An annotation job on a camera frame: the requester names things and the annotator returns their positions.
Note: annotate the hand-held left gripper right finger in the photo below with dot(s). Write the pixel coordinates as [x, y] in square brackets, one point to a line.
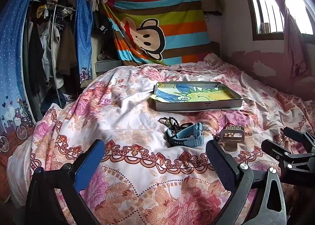
[221, 163]

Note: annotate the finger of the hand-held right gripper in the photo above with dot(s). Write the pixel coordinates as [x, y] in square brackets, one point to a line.
[299, 135]
[283, 157]

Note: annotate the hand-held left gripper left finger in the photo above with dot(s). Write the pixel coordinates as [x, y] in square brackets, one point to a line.
[91, 163]

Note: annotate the beige plastic watch stand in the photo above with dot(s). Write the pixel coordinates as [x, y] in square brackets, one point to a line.
[231, 145]

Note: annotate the blue wrist watch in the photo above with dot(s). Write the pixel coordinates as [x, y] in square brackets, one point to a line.
[189, 131]

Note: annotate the grey cardboard tray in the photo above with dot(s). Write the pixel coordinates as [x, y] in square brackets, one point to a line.
[196, 107]

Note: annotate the floral bedspread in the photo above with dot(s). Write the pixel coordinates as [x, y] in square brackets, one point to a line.
[123, 107]

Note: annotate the crayon dinosaur drawing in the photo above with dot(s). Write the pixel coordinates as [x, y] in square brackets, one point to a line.
[196, 94]

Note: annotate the pink curtain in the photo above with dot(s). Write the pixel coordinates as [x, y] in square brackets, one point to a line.
[292, 43]

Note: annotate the grey nightstand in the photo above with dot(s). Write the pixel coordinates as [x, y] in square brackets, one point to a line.
[108, 66]

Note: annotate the brown headboard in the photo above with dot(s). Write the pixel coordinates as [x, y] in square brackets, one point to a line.
[214, 47]

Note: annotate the row of hanging clothes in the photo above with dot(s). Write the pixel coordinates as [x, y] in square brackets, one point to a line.
[49, 47]

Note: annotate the narrow blue dotted curtain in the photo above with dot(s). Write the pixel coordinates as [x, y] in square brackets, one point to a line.
[83, 38]

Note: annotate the barred window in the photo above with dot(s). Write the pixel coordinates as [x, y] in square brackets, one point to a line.
[270, 6]

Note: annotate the wide blue dotted curtain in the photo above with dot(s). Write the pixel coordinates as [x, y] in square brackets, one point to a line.
[12, 55]

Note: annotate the black cloth bag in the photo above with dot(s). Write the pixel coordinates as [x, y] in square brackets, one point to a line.
[102, 25]

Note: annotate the striped monkey blanket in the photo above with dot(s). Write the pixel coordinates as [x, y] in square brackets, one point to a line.
[172, 18]

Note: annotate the dark wall shelf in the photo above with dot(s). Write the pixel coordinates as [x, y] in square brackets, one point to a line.
[212, 13]

